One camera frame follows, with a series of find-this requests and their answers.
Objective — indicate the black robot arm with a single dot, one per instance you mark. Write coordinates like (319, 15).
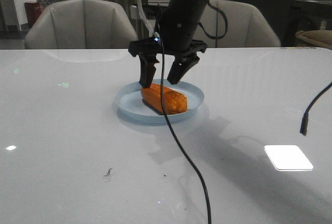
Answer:
(172, 34)

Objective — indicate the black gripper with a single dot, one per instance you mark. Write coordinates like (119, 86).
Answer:
(149, 48)

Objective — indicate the light blue round plate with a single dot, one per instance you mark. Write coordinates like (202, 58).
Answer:
(130, 103)

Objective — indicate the brown cushioned seat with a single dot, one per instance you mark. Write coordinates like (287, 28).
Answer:
(315, 38)

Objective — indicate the grey upholstered chair left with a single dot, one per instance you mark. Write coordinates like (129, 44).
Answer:
(81, 24)

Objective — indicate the grey upholstered chair right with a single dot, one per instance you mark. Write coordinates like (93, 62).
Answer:
(230, 24)

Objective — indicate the grey upholstered chair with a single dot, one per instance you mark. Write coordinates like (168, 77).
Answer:
(230, 24)
(81, 24)

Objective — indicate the red bin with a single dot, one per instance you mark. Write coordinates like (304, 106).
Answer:
(33, 11)

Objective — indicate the orange toy corn cob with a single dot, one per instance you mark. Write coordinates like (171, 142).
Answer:
(174, 102)

